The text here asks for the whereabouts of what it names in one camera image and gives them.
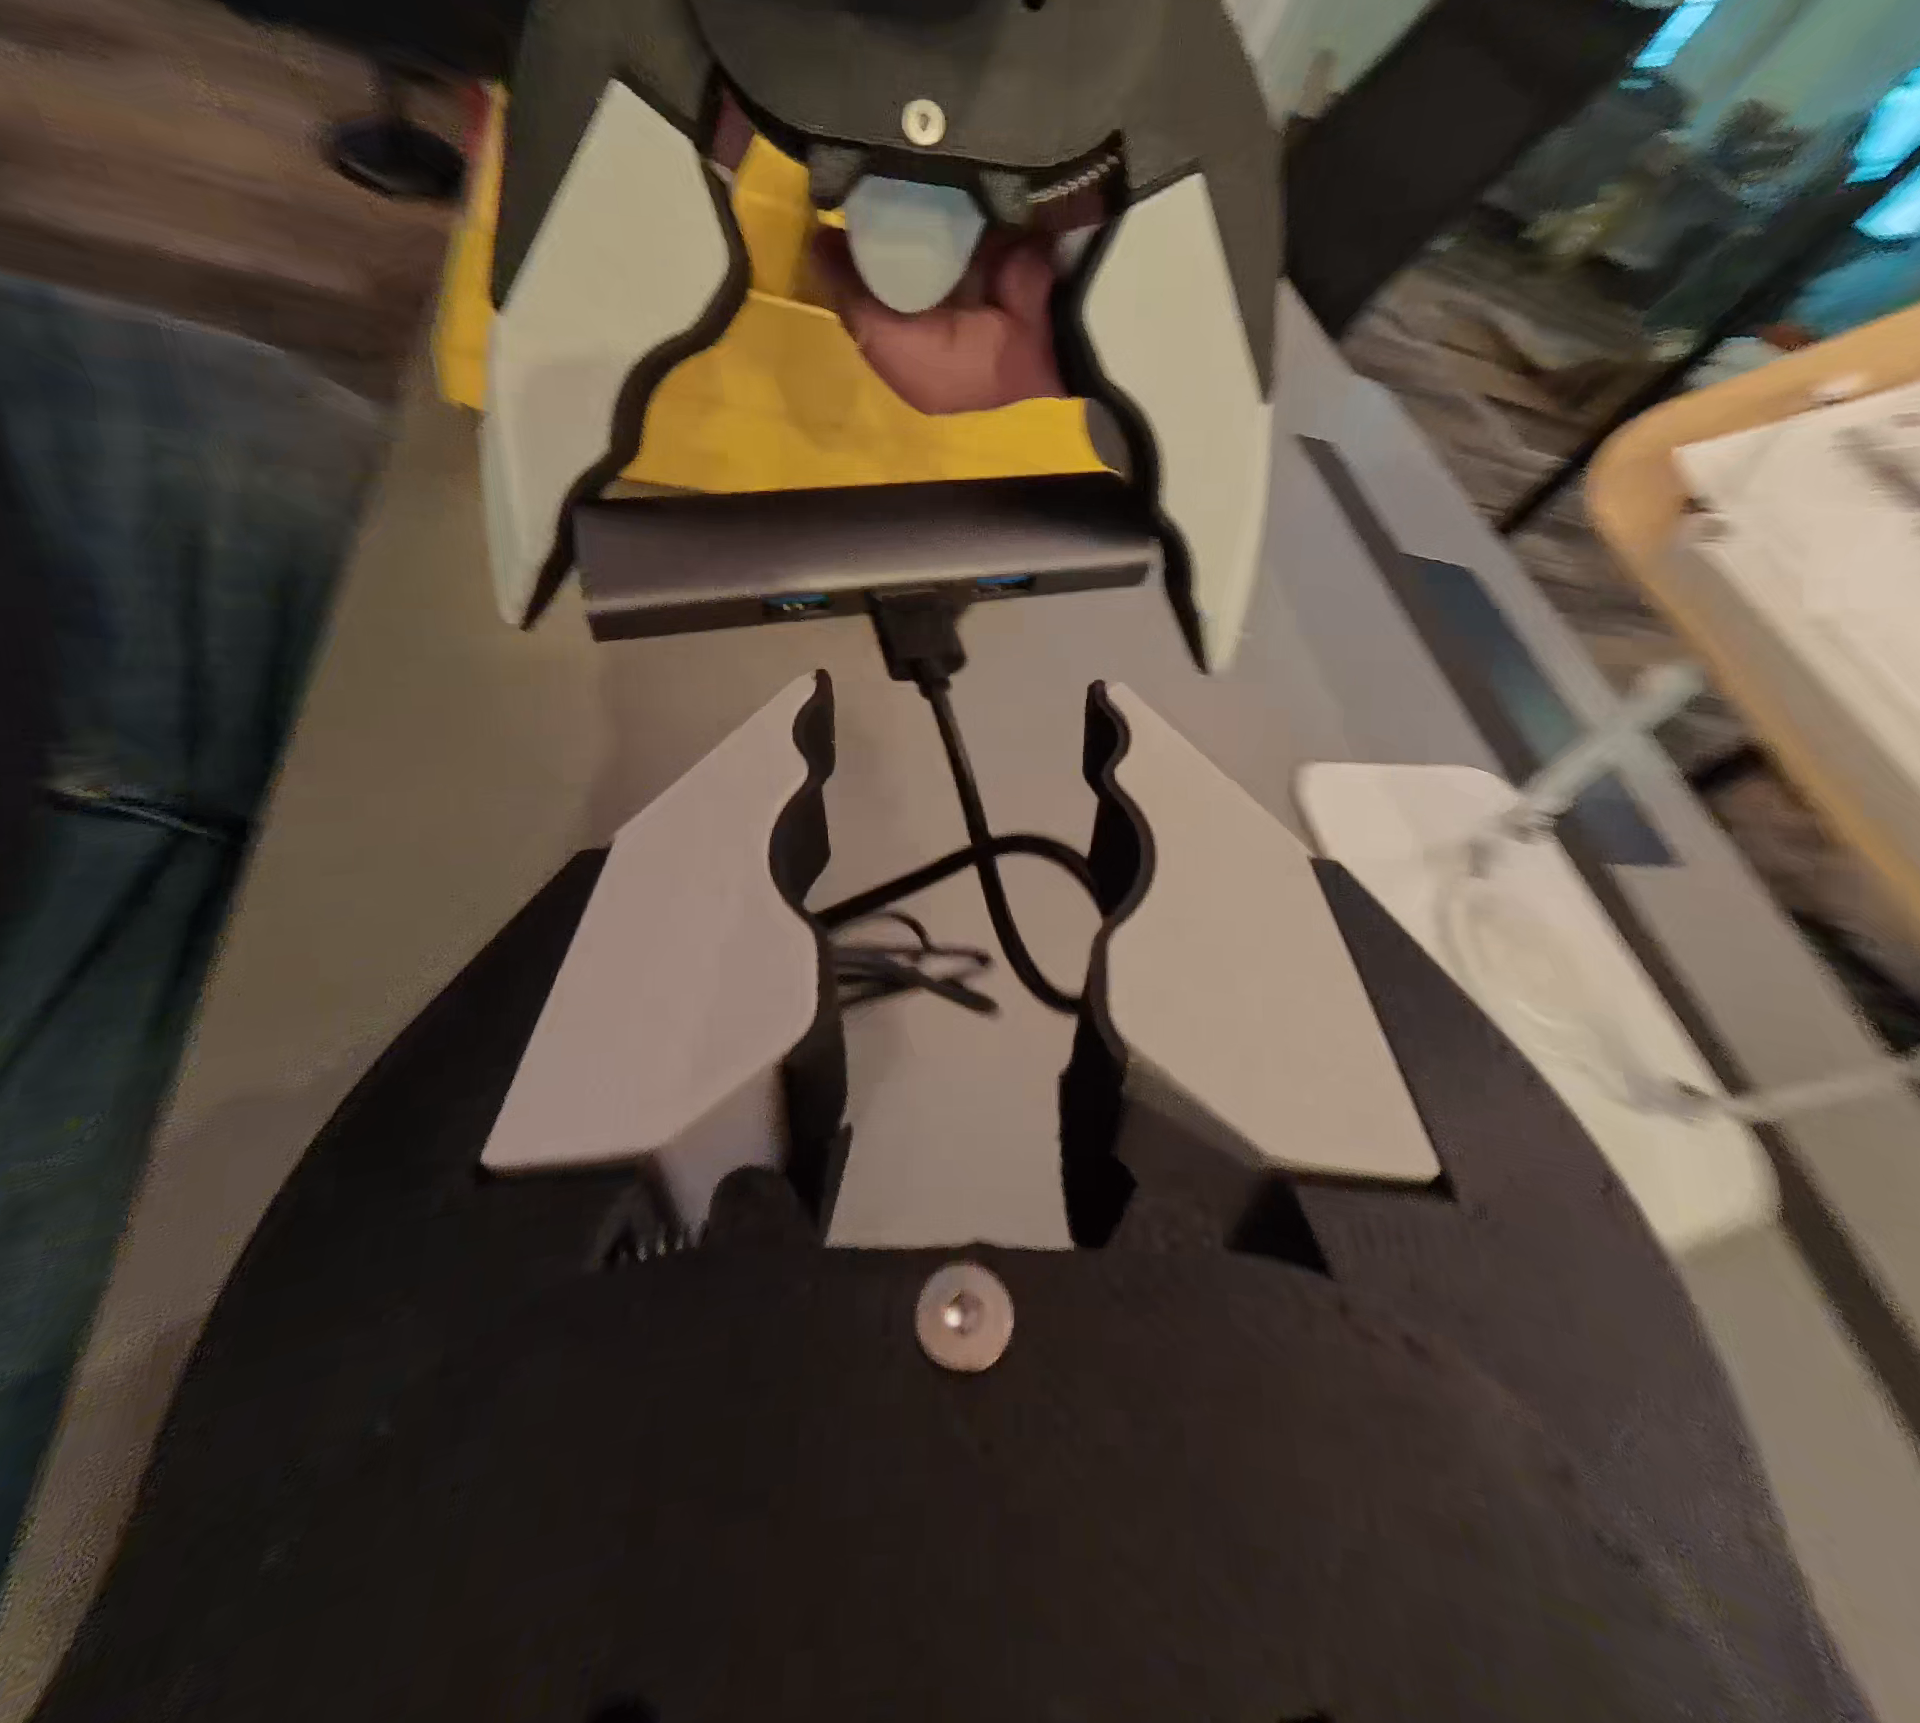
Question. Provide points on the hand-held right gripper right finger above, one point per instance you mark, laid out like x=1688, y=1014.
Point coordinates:
x=1260, y=1004

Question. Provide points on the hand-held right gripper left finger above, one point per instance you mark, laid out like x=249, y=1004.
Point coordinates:
x=675, y=1004

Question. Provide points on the person's left hand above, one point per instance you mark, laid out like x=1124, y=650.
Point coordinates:
x=974, y=359

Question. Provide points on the person's blue jeans leg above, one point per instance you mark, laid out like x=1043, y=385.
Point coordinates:
x=134, y=778

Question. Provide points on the yellow plastic bin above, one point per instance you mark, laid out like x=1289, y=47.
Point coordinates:
x=780, y=433

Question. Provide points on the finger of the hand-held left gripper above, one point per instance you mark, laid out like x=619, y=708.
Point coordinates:
x=585, y=299
x=1201, y=403

